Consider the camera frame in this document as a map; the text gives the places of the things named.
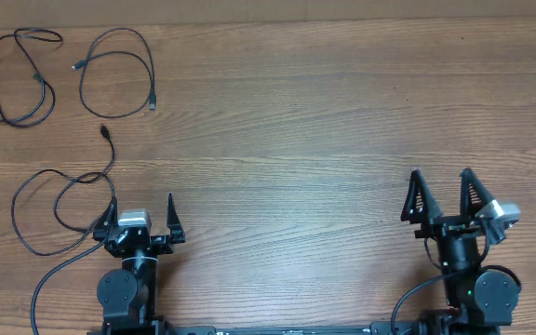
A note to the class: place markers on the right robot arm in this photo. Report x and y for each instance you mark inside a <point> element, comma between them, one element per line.
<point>480,298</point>

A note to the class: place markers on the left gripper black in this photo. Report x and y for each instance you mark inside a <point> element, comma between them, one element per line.
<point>163,246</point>

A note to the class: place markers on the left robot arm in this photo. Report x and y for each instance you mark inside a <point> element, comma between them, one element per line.
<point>128,295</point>

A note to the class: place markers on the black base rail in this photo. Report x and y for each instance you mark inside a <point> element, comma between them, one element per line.
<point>375,328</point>

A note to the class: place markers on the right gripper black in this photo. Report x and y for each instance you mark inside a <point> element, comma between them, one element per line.
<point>422,206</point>

